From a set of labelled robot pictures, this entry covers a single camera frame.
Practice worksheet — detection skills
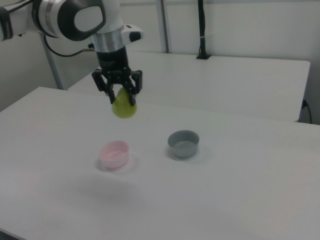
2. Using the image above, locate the wide grey metal frame post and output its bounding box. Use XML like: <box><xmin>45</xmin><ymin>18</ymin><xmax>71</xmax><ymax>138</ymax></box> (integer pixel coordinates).
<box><xmin>154</xmin><ymin>0</ymin><xmax>174</xmax><ymax>54</ymax></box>

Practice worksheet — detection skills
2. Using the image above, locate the slim grey metal frame post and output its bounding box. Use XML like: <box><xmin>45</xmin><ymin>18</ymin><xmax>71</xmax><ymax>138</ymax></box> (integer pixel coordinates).
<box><xmin>39</xmin><ymin>34</ymin><xmax>64</xmax><ymax>91</ymax></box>

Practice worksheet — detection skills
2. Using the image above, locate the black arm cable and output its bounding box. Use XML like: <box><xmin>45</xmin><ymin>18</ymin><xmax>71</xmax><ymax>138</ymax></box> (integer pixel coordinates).
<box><xmin>43</xmin><ymin>35</ymin><xmax>98</xmax><ymax>58</ymax></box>

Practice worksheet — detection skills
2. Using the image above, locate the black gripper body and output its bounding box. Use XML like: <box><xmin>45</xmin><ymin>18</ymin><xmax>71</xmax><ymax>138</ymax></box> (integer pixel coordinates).
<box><xmin>95</xmin><ymin>46</ymin><xmax>132</xmax><ymax>86</ymax></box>

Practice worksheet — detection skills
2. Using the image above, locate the pink plastic bowl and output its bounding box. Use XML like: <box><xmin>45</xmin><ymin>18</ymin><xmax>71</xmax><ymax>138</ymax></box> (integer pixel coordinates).
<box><xmin>97</xmin><ymin>140</ymin><xmax>130</xmax><ymax>169</ymax></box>

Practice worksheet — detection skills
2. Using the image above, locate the black wall power cable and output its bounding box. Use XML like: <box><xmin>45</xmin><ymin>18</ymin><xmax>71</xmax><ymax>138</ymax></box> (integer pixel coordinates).
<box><xmin>301</xmin><ymin>99</ymin><xmax>313</xmax><ymax>124</ymax></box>

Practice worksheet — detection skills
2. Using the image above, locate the green pear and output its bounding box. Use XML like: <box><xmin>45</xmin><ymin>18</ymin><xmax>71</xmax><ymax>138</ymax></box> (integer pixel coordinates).
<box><xmin>111</xmin><ymin>86</ymin><xmax>139</xmax><ymax>119</ymax></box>

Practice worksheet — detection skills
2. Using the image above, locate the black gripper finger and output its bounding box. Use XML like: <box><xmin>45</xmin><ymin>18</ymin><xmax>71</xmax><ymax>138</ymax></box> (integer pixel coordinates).
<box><xmin>91</xmin><ymin>68</ymin><xmax>118</xmax><ymax>105</ymax></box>
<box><xmin>124</xmin><ymin>69</ymin><xmax>144</xmax><ymax>106</ymax></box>

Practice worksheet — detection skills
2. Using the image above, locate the black pole stand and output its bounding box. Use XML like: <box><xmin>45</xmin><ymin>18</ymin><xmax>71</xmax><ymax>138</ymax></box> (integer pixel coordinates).
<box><xmin>195</xmin><ymin>0</ymin><xmax>212</xmax><ymax>60</ymax></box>

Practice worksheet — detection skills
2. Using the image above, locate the grey plastic bowl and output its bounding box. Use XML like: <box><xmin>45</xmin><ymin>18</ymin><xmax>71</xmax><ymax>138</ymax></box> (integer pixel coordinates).
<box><xmin>167</xmin><ymin>129</ymin><xmax>201</xmax><ymax>159</ymax></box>

